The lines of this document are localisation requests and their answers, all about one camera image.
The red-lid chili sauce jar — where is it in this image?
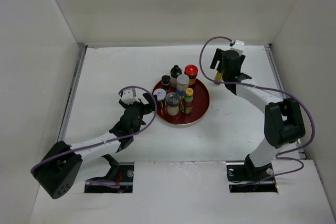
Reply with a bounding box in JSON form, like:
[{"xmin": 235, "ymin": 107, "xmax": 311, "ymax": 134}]
[{"xmin": 184, "ymin": 65, "xmax": 198, "ymax": 89}]

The aluminium table rail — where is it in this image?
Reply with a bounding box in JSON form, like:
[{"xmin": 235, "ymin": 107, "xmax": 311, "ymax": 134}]
[
  {"xmin": 264, "ymin": 44, "xmax": 307, "ymax": 159},
  {"xmin": 56, "ymin": 42, "xmax": 88, "ymax": 142}
]

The left aluminium table rail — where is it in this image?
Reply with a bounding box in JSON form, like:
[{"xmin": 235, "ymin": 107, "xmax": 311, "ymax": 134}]
[{"xmin": 56, "ymin": 42, "xmax": 88, "ymax": 142}]

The green-label red sauce bottle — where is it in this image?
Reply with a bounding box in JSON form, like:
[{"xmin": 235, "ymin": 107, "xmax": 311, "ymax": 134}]
[{"xmin": 182, "ymin": 88, "xmax": 194, "ymax": 114}]

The white-lid dark spice jar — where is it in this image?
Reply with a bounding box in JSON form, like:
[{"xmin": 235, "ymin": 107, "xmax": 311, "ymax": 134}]
[{"xmin": 153, "ymin": 88, "xmax": 166, "ymax": 109}]

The silver-lid blue-label jar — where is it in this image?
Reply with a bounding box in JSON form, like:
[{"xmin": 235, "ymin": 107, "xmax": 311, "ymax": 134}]
[{"xmin": 176, "ymin": 74, "xmax": 190, "ymax": 98}]

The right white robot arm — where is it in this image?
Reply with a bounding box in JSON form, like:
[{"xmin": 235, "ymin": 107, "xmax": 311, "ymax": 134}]
[{"xmin": 210, "ymin": 49, "xmax": 306, "ymax": 183}]

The red round lacquer tray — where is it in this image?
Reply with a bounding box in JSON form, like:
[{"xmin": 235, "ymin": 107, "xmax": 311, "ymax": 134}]
[{"xmin": 157, "ymin": 79, "xmax": 210, "ymax": 125}]

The grey-top white salt grinder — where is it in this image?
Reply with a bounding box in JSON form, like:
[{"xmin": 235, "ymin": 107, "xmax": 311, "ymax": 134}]
[{"xmin": 166, "ymin": 92, "xmax": 180, "ymax": 116}]

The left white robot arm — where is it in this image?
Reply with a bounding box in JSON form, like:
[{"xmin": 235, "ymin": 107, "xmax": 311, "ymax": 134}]
[{"xmin": 30, "ymin": 90, "xmax": 158, "ymax": 199}]

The small yellow-label oil bottle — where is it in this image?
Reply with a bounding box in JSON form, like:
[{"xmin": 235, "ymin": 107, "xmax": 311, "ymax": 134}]
[{"xmin": 214, "ymin": 71, "xmax": 222, "ymax": 85}]

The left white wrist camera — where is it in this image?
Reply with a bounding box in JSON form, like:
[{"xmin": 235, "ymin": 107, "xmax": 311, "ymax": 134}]
[{"xmin": 120, "ymin": 88, "xmax": 139, "ymax": 105}]

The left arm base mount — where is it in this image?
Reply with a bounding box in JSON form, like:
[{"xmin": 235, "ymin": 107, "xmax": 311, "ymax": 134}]
[{"xmin": 84, "ymin": 154, "xmax": 135, "ymax": 194}]

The black-cap pepper shaker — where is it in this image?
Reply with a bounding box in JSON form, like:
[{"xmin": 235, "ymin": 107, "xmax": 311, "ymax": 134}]
[{"xmin": 161, "ymin": 75, "xmax": 170, "ymax": 93}]

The black-top white salt grinder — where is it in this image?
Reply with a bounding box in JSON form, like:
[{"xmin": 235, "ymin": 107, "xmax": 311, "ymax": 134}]
[{"xmin": 170, "ymin": 65, "xmax": 182, "ymax": 88}]

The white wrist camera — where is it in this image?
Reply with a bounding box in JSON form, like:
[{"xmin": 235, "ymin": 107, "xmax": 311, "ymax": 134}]
[
  {"xmin": 120, "ymin": 88, "xmax": 139, "ymax": 105},
  {"xmin": 230, "ymin": 40, "xmax": 245, "ymax": 56}
]

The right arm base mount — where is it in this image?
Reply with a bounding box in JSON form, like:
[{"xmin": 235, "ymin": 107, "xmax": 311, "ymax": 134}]
[{"xmin": 226, "ymin": 157, "xmax": 278, "ymax": 193}]

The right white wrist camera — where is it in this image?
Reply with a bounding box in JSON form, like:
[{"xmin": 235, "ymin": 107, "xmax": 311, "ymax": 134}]
[{"xmin": 230, "ymin": 40, "xmax": 245, "ymax": 56}]

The right aluminium table rail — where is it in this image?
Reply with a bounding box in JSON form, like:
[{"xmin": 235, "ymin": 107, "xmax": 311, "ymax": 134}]
[{"xmin": 264, "ymin": 44, "xmax": 307, "ymax": 159}]

